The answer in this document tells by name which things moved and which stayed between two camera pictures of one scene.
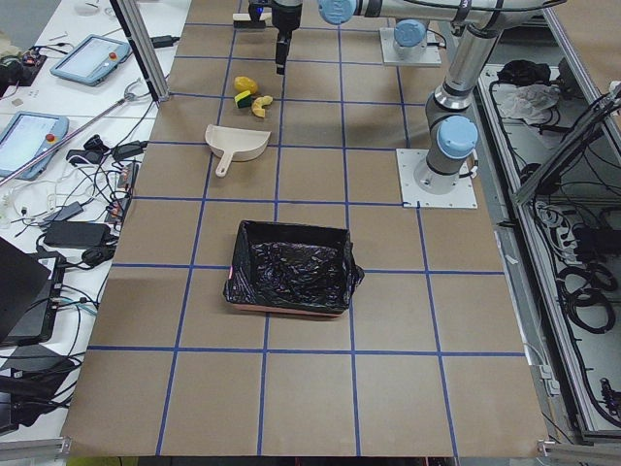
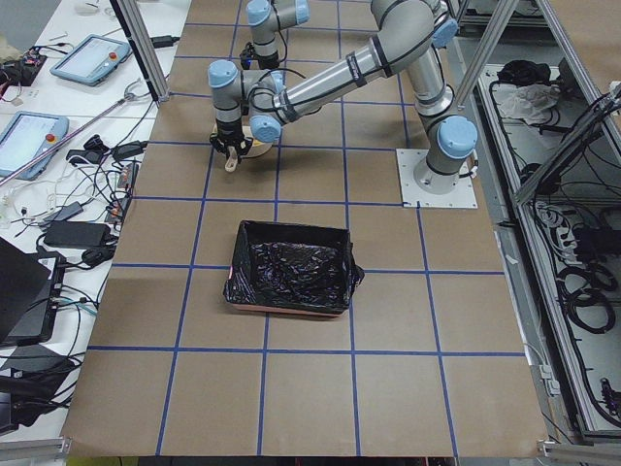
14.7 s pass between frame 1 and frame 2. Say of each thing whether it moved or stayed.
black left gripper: moved
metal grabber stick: stayed
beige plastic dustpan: moved
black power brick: stayed
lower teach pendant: stayed
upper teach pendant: stayed
